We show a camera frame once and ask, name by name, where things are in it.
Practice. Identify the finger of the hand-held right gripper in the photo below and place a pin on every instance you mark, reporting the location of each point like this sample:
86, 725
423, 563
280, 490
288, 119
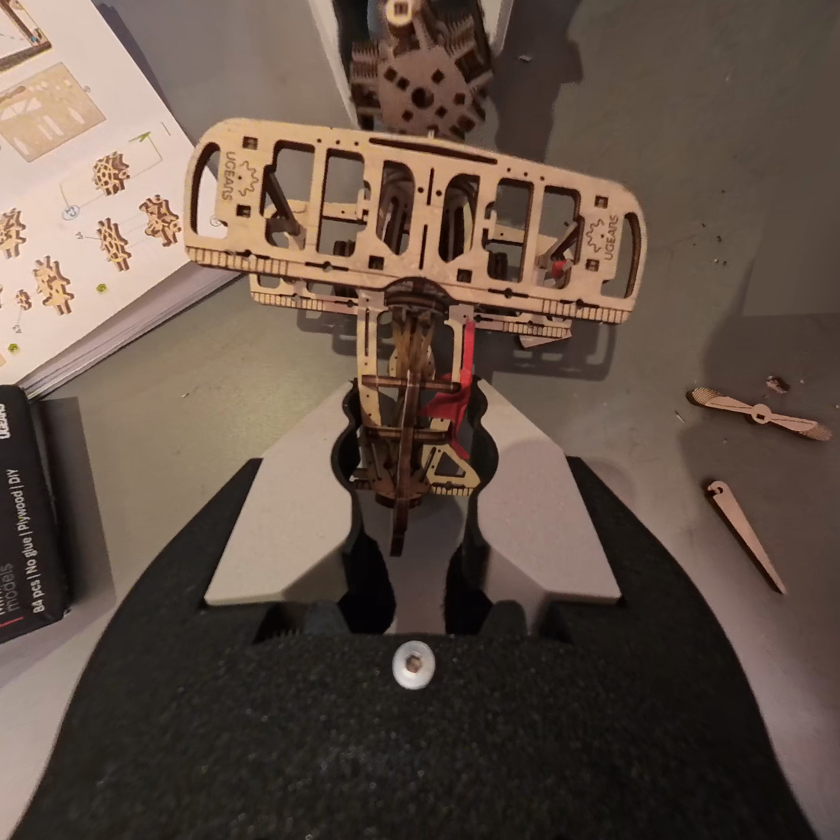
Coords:
500, 16
331, 39

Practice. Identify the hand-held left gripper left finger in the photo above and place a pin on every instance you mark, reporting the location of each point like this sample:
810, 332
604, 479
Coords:
282, 525

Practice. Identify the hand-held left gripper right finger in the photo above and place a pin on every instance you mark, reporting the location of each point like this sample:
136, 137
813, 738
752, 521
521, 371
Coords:
551, 525

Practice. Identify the wooden radial engine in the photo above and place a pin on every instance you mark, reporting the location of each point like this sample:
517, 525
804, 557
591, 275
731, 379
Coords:
400, 111

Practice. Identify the wooden biplane model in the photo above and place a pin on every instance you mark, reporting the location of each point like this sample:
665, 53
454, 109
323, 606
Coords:
226, 174

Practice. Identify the wooden pointed stick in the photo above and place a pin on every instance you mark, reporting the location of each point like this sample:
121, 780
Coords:
735, 518

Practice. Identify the black model kit box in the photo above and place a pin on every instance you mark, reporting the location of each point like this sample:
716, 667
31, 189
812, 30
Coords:
33, 525

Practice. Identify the small dark wood fragment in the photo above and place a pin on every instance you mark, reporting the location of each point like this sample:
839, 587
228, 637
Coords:
777, 384

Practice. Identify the instruction booklet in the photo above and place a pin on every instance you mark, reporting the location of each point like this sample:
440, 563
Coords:
164, 262

